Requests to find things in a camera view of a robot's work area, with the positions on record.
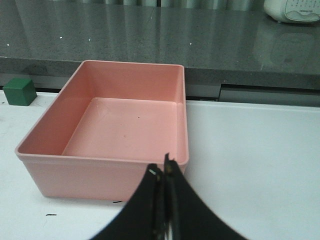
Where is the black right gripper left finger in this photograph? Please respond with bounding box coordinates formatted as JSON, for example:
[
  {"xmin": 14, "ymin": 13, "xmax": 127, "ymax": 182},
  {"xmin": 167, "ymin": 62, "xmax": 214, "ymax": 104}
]
[{"xmin": 93, "ymin": 163, "xmax": 165, "ymax": 240}]

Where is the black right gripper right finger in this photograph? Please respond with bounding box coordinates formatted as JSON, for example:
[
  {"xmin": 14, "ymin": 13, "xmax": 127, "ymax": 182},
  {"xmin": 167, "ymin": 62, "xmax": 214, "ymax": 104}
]
[{"xmin": 164, "ymin": 153, "xmax": 242, "ymax": 240}]

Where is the pink plastic bin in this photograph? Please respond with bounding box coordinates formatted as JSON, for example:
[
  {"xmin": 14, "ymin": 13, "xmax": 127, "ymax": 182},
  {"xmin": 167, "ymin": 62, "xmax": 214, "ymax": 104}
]
[{"xmin": 15, "ymin": 60, "xmax": 189, "ymax": 201}]

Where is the grey stone counter ledge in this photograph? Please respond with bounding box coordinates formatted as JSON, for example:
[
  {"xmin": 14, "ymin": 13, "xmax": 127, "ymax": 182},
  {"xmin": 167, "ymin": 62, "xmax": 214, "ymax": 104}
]
[{"xmin": 0, "ymin": 0, "xmax": 320, "ymax": 107}]

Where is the green cube near bin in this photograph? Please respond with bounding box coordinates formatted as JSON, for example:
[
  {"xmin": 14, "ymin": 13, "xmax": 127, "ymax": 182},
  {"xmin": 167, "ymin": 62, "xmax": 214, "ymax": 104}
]
[{"xmin": 3, "ymin": 78, "xmax": 37, "ymax": 106}]

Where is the white appliance on counter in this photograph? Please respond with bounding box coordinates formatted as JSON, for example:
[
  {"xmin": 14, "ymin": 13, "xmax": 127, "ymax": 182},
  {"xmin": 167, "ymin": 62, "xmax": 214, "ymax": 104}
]
[{"xmin": 263, "ymin": 0, "xmax": 320, "ymax": 24}]

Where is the grey pleated curtain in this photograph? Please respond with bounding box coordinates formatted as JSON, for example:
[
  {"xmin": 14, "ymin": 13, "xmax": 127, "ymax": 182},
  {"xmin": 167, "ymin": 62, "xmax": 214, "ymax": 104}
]
[{"xmin": 14, "ymin": 0, "xmax": 266, "ymax": 11}]

